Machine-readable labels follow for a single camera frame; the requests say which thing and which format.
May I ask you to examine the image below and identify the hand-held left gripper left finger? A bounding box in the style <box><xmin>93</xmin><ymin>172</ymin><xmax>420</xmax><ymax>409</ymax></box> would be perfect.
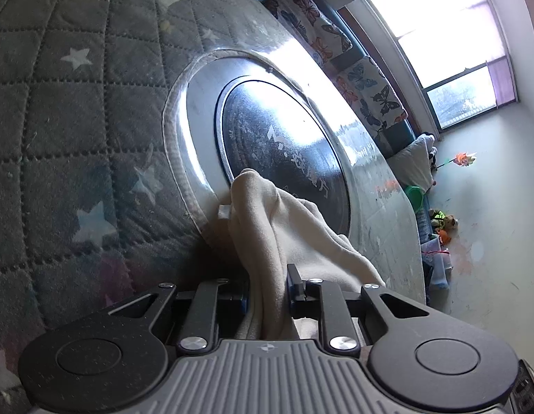
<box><xmin>107</xmin><ymin>278</ymin><xmax>250</xmax><ymax>354</ymax></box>

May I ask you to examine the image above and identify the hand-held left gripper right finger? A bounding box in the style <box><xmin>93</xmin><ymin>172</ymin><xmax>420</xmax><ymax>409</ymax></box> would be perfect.
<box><xmin>286</xmin><ymin>263</ymin><xmax>429</xmax><ymax>354</ymax></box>

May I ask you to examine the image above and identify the cream knit garment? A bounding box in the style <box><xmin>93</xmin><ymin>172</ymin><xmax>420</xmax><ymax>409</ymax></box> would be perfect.
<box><xmin>229</xmin><ymin>168</ymin><xmax>386</xmax><ymax>341</ymax></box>

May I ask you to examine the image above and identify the clear plastic storage box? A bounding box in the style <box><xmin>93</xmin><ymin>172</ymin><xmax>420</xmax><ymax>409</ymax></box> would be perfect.
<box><xmin>420</xmin><ymin>235</ymin><xmax>453</xmax><ymax>289</ymax></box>

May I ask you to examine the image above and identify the green plastic basket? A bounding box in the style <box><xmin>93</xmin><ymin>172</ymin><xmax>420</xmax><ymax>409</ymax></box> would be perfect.
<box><xmin>402</xmin><ymin>185</ymin><xmax>425</xmax><ymax>214</ymax></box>

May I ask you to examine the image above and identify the round black induction cooktop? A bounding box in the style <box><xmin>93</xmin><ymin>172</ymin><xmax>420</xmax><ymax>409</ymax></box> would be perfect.
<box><xmin>215</xmin><ymin>78</ymin><xmax>351</xmax><ymax>242</ymax></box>

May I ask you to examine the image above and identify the plush bear with green vest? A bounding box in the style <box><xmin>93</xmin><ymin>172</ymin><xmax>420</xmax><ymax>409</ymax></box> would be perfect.
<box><xmin>428</xmin><ymin>209</ymin><xmax>459</xmax><ymax>230</ymax></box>

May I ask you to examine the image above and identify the grey cushion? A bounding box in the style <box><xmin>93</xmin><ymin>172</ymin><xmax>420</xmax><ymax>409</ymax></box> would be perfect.
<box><xmin>387</xmin><ymin>138</ymin><xmax>436</xmax><ymax>190</ymax></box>

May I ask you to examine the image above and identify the black and white plush toy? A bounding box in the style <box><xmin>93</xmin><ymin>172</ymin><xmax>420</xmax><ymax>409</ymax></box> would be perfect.
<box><xmin>418</xmin><ymin>133</ymin><xmax>440</xmax><ymax>169</ymax></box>

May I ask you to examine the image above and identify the butterfly print cushion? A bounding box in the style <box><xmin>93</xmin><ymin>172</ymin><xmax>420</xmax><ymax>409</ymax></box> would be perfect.
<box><xmin>336</xmin><ymin>57</ymin><xmax>409</xmax><ymax>129</ymax></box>
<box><xmin>264</xmin><ymin>0</ymin><xmax>353</xmax><ymax>65</ymax></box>

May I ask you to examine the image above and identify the colourful pinwheel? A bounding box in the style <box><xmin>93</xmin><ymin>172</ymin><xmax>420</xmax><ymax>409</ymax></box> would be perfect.
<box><xmin>435</xmin><ymin>152</ymin><xmax>477</xmax><ymax>171</ymax></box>

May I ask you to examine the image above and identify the window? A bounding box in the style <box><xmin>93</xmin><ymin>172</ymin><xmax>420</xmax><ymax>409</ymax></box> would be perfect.
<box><xmin>336</xmin><ymin>0</ymin><xmax>520</xmax><ymax>132</ymax></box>

